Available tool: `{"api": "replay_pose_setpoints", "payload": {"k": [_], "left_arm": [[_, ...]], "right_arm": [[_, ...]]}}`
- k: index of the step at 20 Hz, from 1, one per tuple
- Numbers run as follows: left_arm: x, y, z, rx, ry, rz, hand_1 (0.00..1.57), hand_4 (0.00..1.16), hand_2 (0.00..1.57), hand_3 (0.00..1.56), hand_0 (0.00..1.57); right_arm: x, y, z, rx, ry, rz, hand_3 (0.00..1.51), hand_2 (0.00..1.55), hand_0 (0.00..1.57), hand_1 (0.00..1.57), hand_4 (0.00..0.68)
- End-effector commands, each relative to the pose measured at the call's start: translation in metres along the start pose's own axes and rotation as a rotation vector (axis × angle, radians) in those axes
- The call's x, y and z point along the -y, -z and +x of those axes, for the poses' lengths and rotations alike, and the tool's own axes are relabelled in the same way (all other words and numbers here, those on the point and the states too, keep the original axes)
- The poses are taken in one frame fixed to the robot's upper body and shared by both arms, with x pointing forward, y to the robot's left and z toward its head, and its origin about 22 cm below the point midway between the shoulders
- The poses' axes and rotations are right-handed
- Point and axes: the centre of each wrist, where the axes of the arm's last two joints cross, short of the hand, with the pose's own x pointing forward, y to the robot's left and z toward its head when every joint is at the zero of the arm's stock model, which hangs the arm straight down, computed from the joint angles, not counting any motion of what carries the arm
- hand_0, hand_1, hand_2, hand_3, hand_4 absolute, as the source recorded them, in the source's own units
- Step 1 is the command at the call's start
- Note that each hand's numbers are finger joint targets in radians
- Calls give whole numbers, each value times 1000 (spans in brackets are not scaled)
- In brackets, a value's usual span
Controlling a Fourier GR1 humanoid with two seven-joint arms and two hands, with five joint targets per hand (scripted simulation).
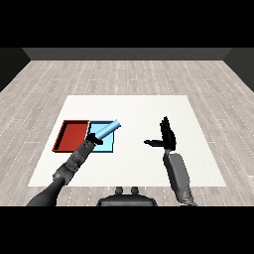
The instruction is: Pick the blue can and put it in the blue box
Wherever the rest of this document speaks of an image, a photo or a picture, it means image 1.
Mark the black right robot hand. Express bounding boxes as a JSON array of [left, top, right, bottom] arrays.
[[143, 115, 178, 154]]

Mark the light blue can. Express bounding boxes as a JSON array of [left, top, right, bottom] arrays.
[[95, 119, 122, 141]]

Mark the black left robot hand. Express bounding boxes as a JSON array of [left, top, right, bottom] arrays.
[[85, 132, 104, 147]]

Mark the light blue shallow open box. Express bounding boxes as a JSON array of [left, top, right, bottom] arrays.
[[84, 119, 117, 154]]

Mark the red shallow open box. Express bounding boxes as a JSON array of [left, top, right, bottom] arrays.
[[52, 119, 91, 154]]

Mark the dark grey robot body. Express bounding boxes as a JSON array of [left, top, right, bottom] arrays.
[[96, 187, 159, 207]]

